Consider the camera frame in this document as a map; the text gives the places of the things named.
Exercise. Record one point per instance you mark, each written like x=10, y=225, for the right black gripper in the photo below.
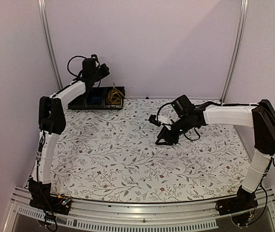
x=171, y=139

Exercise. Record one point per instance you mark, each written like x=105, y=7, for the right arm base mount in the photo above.
x=244, y=204

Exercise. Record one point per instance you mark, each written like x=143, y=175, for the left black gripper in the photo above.
x=106, y=71

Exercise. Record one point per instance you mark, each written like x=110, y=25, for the aluminium front rail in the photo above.
x=195, y=216

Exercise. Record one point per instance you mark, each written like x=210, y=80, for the aluminium corner post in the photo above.
x=48, y=41
x=236, y=49

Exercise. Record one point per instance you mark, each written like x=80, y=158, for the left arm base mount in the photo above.
x=59, y=204

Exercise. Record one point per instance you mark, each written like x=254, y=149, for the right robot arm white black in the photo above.
x=258, y=116

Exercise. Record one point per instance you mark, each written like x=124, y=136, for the right aluminium corner post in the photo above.
x=236, y=49

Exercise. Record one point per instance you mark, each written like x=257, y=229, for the left aluminium corner post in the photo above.
x=48, y=41

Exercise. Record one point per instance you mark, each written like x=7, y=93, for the floral patterned table mat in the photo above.
x=110, y=155

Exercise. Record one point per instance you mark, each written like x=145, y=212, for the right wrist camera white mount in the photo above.
x=160, y=121

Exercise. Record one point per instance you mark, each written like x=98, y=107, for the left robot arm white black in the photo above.
x=52, y=121

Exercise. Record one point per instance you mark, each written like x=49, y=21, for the black compartment storage bin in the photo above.
x=100, y=98

